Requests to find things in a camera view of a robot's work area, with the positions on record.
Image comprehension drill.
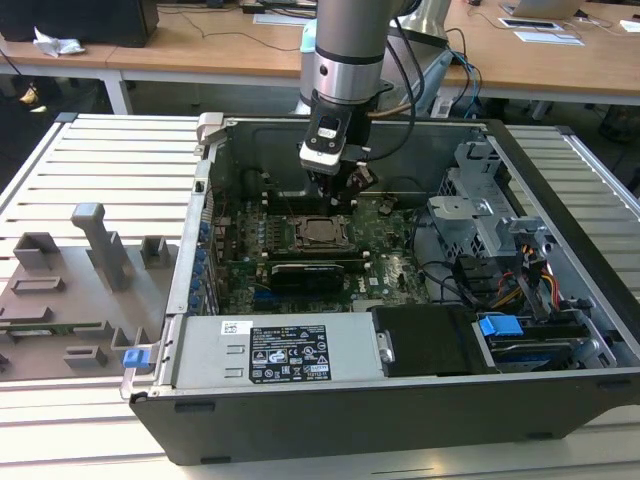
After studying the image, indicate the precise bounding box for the CPU socket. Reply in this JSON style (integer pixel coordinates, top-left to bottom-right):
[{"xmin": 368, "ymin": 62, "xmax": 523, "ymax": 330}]
[{"xmin": 291, "ymin": 213, "xmax": 357, "ymax": 252}]

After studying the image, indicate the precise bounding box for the blue disk carrier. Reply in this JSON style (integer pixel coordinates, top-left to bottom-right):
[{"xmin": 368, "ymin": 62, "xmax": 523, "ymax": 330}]
[{"xmin": 477, "ymin": 313, "xmax": 574, "ymax": 374}]

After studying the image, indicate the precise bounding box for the red yellow wire bundle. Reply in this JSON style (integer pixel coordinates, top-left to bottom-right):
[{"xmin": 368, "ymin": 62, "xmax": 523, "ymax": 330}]
[{"xmin": 499, "ymin": 267, "xmax": 559, "ymax": 309}]

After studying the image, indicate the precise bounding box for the black RAM slot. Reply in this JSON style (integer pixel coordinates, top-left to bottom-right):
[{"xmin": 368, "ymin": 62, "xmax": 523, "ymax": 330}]
[
  {"xmin": 267, "ymin": 254, "xmax": 365, "ymax": 263},
  {"xmin": 267, "ymin": 248, "xmax": 365, "ymax": 257},
  {"xmin": 269, "ymin": 201, "xmax": 351, "ymax": 211},
  {"xmin": 269, "ymin": 192, "xmax": 351, "ymax": 202}
]

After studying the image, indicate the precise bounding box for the black computer tower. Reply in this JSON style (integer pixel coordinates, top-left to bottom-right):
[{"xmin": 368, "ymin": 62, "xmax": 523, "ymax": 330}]
[{"xmin": 0, "ymin": 0, "xmax": 160, "ymax": 49}]

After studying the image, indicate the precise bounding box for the blue case latch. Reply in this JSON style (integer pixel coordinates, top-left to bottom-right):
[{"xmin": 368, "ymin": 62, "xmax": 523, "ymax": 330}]
[{"xmin": 122, "ymin": 348, "xmax": 151, "ymax": 372}]

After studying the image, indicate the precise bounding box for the blue cable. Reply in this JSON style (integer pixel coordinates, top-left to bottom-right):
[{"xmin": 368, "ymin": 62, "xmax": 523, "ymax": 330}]
[{"xmin": 449, "ymin": 49, "xmax": 484, "ymax": 119}]

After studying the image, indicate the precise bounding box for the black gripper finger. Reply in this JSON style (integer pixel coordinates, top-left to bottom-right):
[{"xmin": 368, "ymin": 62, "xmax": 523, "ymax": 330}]
[
  {"xmin": 317, "ymin": 172, "xmax": 344, "ymax": 219},
  {"xmin": 343, "ymin": 160, "xmax": 377, "ymax": 202}
]

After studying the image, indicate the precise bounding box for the black drive bay cover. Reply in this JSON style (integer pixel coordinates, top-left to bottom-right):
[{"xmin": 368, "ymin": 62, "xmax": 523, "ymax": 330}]
[{"xmin": 372, "ymin": 305, "xmax": 499, "ymax": 379}]

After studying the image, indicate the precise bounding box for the white framed tablet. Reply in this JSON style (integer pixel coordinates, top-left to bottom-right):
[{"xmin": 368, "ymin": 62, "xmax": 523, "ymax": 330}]
[{"xmin": 498, "ymin": 17, "xmax": 559, "ymax": 31}]

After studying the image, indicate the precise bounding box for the green motherboard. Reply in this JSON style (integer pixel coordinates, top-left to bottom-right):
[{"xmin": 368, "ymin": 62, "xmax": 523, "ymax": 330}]
[{"xmin": 209, "ymin": 194, "xmax": 436, "ymax": 316}]

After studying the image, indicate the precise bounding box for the silver laptop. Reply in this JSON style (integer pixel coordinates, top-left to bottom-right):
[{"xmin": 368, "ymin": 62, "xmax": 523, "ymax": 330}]
[{"xmin": 512, "ymin": 0, "xmax": 586, "ymax": 19}]

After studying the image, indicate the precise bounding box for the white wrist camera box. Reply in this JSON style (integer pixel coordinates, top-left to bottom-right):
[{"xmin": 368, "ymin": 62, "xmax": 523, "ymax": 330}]
[{"xmin": 298, "ymin": 115, "xmax": 351, "ymax": 175}]

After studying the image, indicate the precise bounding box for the silver drive bracket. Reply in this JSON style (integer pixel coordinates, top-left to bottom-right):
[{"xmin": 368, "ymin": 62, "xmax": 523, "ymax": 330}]
[{"xmin": 494, "ymin": 217, "xmax": 556, "ymax": 261}]

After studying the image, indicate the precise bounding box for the green RAM stick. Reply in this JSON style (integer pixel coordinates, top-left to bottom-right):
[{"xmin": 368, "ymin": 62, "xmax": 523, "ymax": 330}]
[{"xmin": 5, "ymin": 322, "xmax": 104, "ymax": 335}]

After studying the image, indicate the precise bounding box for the crumpled white paper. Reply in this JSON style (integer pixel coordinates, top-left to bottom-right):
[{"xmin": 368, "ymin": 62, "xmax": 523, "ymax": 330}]
[{"xmin": 32, "ymin": 25, "xmax": 86, "ymax": 57}]

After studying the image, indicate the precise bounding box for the black open PC case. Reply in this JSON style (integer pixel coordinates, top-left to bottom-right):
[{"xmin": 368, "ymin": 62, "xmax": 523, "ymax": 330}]
[{"xmin": 119, "ymin": 112, "xmax": 640, "ymax": 469}]

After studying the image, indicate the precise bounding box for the silver drive cage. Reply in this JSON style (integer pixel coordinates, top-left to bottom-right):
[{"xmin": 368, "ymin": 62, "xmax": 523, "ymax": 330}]
[{"xmin": 427, "ymin": 139, "xmax": 509, "ymax": 261}]

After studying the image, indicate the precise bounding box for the grey parts rack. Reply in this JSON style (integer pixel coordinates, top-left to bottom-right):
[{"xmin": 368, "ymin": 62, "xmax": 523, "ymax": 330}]
[{"xmin": 0, "ymin": 202, "xmax": 179, "ymax": 384}]

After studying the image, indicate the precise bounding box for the grey case handle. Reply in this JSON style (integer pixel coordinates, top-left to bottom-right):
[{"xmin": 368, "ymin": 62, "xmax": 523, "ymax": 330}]
[{"xmin": 194, "ymin": 112, "xmax": 236, "ymax": 156}]

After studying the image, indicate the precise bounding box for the silver power supply unit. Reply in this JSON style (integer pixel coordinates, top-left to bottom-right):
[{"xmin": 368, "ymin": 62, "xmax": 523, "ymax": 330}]
[{"xmin": 172, "ymin": 314, "xmax": 386, "ymax": 391}]

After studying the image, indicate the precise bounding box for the black graphics card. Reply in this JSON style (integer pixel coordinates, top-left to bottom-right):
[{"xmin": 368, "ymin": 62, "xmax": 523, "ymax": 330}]
[{"xmin": 269, "ymin": 262, "xmax": 346, "ymax": 296}]

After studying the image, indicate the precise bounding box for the wooden desk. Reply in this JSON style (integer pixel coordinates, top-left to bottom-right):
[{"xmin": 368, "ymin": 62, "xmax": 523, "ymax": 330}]
[{"xmin": 0, "ymin": 0, "xmax": 640, "ymax": 107}]

